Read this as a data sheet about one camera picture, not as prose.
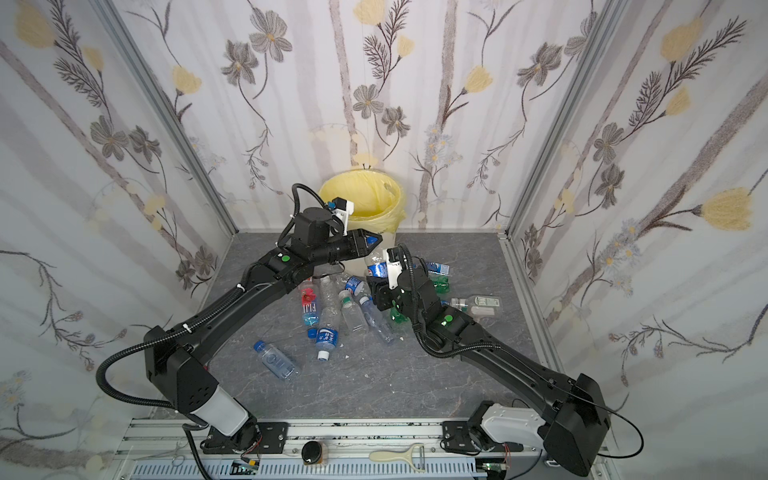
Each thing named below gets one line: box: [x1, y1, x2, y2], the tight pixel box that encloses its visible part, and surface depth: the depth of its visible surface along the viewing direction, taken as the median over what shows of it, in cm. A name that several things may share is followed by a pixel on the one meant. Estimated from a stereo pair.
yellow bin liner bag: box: [319, 169, 407, 233], surface depth 102 cm
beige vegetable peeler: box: [369, 443, 426, 472], surface depth 73 cm
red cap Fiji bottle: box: [300, 279, 320, 328], surface depth 94 cm
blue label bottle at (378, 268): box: [367, 256, 389, 278], surface depth 72 cm
